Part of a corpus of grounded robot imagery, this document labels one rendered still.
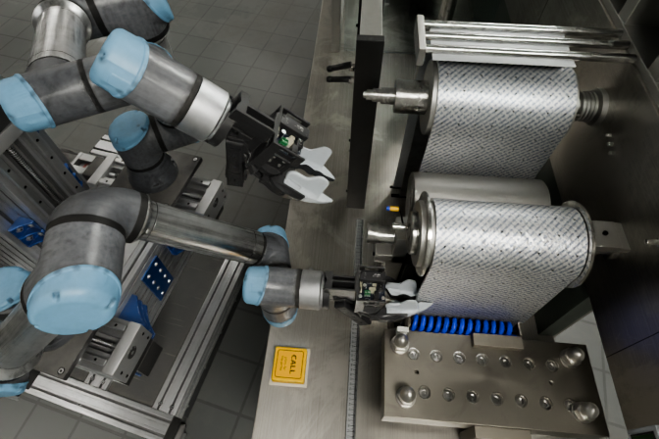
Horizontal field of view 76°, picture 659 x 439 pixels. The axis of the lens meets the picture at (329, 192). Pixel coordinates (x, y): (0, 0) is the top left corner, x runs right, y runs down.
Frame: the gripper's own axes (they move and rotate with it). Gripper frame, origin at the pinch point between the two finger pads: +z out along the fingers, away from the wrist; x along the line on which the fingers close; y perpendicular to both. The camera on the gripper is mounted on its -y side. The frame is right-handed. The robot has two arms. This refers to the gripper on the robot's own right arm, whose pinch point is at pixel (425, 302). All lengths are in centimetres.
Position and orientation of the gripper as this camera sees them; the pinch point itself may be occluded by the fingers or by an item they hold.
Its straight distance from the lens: 88.0
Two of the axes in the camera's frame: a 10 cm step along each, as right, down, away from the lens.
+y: 0.0, -5.8, -8.2
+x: 0.8, -8.1, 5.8
